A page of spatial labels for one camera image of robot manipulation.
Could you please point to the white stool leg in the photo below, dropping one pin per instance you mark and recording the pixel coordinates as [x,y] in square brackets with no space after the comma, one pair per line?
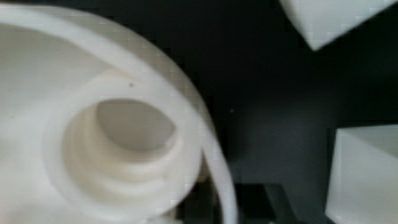
[363,185]
[324,18]

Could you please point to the white round stool seat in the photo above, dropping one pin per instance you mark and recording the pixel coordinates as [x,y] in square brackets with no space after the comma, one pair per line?
[107,139]

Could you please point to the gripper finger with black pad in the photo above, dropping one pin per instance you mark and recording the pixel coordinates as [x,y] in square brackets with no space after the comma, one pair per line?
[263,204]

